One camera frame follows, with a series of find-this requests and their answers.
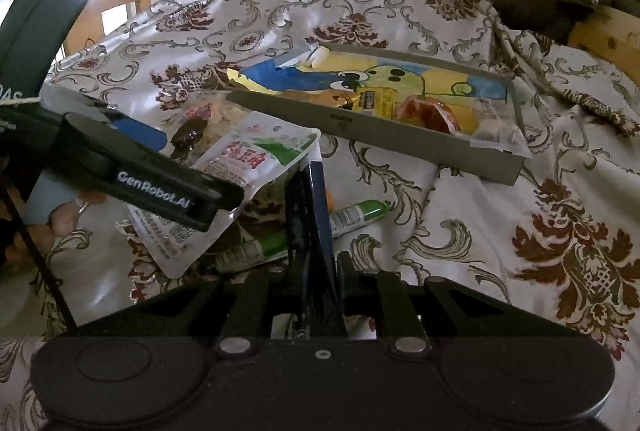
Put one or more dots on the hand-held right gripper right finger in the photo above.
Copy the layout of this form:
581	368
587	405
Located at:
345	281

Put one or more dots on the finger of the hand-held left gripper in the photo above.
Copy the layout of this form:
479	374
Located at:
140	135
230	200

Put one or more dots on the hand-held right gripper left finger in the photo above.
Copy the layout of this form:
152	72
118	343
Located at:
277	286

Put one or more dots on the white pink snack packet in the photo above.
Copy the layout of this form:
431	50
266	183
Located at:
260	156

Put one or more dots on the grey cardboard box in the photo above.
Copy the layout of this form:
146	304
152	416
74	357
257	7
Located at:
400	146

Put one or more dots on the yellow snack packet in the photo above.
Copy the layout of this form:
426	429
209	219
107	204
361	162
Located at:
360	103

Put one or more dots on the red jelly cup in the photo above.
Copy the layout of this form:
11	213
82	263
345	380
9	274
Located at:
425	116

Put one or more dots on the person's left hand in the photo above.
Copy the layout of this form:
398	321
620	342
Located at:
65	218

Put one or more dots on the green wrapped sausage stick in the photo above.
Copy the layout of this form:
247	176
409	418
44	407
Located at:
250	252
357	216

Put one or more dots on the clear packet with dark snack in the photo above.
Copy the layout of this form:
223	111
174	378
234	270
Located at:
200	126

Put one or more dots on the floral printed blanket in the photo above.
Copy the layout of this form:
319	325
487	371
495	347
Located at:
450	231

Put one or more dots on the cartoon painted paper sheet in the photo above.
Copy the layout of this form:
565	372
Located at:
400	78

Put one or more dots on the wooden bed frame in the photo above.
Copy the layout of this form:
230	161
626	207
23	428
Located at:
605	36

